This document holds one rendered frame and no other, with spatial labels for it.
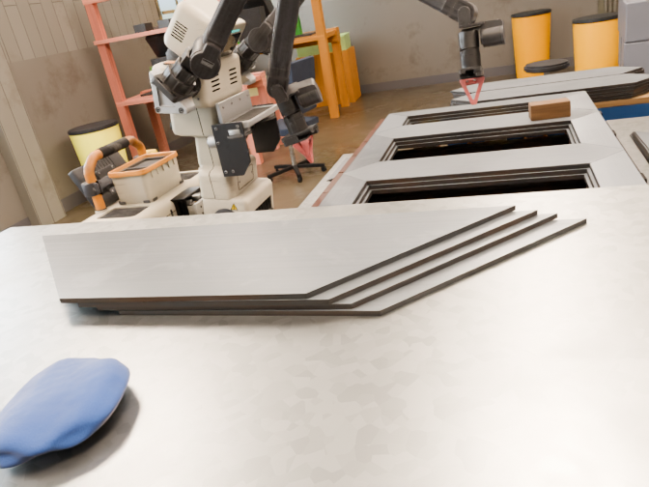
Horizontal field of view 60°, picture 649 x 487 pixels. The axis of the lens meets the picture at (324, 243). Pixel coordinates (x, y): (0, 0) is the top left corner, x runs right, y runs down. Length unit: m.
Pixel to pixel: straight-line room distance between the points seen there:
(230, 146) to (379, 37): 6.76
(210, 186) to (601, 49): 5.00
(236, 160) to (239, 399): 1.32
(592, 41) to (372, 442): 6.00
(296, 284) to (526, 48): 7.20
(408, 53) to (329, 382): 7.95
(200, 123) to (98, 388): 1.39
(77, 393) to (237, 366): 0.12
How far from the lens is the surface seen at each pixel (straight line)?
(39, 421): 0.48
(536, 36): 7.65
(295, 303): 0.54
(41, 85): 5.62
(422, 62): 8.32
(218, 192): 1.81
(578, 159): 1.56
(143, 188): 1.96
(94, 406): 0.47
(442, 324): 0.50
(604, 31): 6.28
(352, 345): 0.49
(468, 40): 1.74
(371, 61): 8.44
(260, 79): 5.84
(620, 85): 2.44
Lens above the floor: 1.32
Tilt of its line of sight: 23 degrees down
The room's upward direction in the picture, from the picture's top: 11 degrees counter-clockwise
